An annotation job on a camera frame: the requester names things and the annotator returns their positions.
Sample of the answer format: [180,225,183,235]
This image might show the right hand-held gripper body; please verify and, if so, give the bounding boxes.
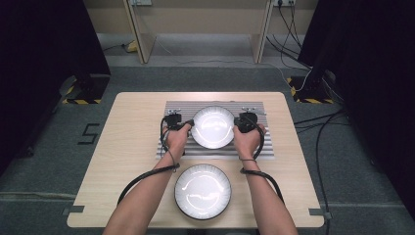
[236,106,267,134]

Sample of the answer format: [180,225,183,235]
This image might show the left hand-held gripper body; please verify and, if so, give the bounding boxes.
[162,108,188,132]

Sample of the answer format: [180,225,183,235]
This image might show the white ribbed plate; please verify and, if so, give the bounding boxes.
[173,163,233,221]
[190,105,237,151]

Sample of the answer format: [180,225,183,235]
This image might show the person's right hand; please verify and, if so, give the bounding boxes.
[232,122,267,161]

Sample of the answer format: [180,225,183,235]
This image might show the person's left hand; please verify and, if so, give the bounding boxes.
[164,122,193,157]

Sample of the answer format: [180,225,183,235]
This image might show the grey striped placemat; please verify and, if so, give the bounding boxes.
[155,100,276,161]

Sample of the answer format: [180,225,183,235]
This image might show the hazard-striped stand base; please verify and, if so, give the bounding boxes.
[286,75,336,105]
[61,73,111,106]

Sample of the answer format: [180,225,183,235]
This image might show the black tape floor mark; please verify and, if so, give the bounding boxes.
[77,122,101,146]

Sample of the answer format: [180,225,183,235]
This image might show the grey tape strip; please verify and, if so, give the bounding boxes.
[308,208,333,220]
[62,205,86,216]

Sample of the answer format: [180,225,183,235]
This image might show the black curtain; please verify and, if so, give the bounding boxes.
[0,0,112,177]
[298,0,415,220]

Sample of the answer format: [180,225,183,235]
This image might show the white floor cable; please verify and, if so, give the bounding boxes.
[156,38,314,93]

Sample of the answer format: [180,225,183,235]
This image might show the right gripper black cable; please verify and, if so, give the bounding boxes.
[239,114,286,204]

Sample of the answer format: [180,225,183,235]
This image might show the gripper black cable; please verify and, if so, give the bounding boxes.
[239,114,286,204]
[116,117,181,206]

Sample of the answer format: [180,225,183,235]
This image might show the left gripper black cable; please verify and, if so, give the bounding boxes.
[116,117,181,206]

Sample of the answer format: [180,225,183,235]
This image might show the black floor cables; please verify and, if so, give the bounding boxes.
[293,109,347,235]

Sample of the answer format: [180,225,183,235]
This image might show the light wooden desk frame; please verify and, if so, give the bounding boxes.
[122,0,274,65]

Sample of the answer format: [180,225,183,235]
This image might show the black cables from socket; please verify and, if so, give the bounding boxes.
[265,3,314,71]

